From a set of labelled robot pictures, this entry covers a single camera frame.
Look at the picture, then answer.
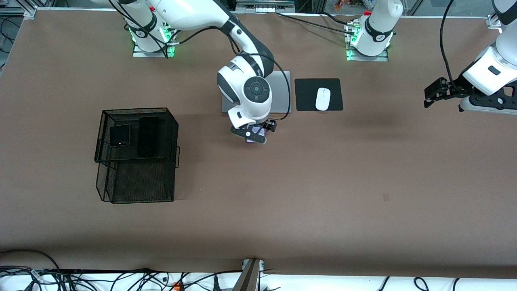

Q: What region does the lavender flip phone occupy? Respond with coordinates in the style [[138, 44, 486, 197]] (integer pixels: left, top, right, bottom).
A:
[[246, 127, 267, 144]]

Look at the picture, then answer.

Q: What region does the long black smartphone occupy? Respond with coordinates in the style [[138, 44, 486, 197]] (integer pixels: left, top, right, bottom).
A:
[[137, 116, 160, 158]]

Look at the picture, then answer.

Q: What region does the black flip phone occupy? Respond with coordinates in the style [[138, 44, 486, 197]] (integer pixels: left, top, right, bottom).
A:
[[109, 124, 131, 148]]

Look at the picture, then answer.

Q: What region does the silver closed laptop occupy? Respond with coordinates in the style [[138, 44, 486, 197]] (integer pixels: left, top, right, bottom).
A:
[[221, 71, 292, 114]]

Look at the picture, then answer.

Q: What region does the black mouse pad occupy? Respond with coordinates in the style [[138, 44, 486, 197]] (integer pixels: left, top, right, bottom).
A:
[[294, 78, 344, 112]]

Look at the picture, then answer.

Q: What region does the white computer mouse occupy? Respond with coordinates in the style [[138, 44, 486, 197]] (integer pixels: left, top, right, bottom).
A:
[[315, 87, 331, 112]]

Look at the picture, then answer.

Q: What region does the silver power strip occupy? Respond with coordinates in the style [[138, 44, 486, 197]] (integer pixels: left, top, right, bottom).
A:
[[236, 0, 296, 13]]

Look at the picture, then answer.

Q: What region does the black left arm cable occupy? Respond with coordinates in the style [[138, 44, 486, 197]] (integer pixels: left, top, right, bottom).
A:
[[439, 0, 459, 89]]

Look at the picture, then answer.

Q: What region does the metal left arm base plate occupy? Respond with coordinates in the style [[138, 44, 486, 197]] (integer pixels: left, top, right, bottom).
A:
[[347, 24, 389, 62]]

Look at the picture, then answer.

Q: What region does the thick black table cable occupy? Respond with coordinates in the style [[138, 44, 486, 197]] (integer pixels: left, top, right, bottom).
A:
[[276, 11, 353, 32]]

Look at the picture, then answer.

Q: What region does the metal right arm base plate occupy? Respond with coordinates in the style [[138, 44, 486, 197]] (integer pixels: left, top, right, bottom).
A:
[[132, 20, 175, 58]]

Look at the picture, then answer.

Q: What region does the grey aluminium camera post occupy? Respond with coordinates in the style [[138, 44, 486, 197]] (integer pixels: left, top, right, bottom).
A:
[[232, 259, 265, 291]]

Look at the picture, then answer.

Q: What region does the black wire mesh basket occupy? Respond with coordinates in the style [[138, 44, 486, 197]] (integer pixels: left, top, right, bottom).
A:
[[94, 107, 181, 204]]

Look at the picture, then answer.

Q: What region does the grey curved cable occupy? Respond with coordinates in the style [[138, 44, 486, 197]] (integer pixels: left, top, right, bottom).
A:
[[0, 249, 61, 272]]

